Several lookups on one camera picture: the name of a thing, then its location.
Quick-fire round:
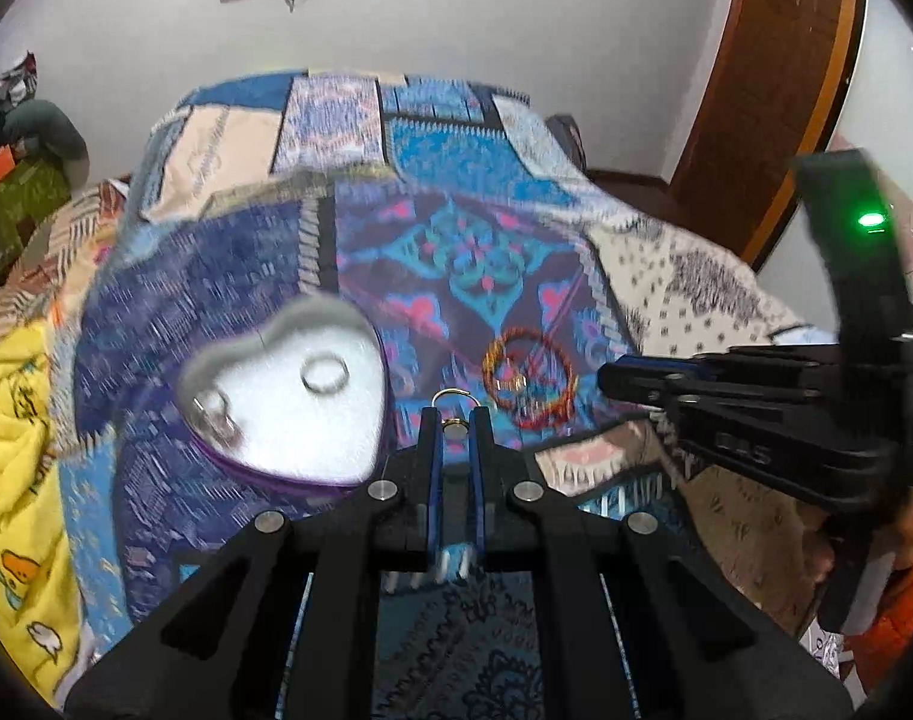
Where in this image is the brown wooden door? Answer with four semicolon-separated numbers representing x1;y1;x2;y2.
670;0;872;272

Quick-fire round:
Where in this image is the heart-shaped jewelry box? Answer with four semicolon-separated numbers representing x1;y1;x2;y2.
173;296;392;496

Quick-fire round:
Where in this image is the orange beaded bracelet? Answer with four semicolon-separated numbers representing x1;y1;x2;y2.
482;326;555;406

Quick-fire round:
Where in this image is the person's right hand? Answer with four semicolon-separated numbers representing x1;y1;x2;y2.
885;486;913;580

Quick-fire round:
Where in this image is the orange cloth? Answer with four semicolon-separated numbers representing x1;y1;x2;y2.
846;585;913;691

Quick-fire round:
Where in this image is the blue patchwork blanket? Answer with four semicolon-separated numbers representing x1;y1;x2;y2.
52;67;825;720

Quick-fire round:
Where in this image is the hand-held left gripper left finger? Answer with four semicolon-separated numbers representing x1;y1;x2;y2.
65;406;446;720

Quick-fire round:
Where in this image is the zigzag patterned cloth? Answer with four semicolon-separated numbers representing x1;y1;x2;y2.
0;178;131;346

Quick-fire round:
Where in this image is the metal ring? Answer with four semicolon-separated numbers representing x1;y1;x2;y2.
431;387;473;436

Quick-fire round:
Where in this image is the yellow cartoon blanket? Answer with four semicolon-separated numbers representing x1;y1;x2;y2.
0;300;83;707

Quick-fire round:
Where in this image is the red beaded bracelet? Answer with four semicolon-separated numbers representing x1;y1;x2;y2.
494;330;581;432

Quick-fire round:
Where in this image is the dark bag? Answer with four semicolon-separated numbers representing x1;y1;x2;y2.
546;114;590;167

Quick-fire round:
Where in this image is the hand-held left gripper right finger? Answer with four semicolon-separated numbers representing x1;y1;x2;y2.
467;406;855;720

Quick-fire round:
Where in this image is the pile of clothes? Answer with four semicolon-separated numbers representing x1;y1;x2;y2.
0;52;39;137

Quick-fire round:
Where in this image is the brown wooden bed frame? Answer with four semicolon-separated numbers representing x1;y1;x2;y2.
587;169;683;215

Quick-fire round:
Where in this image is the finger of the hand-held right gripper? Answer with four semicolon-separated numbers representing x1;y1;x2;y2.
602;386;840;440
597;345;913;395

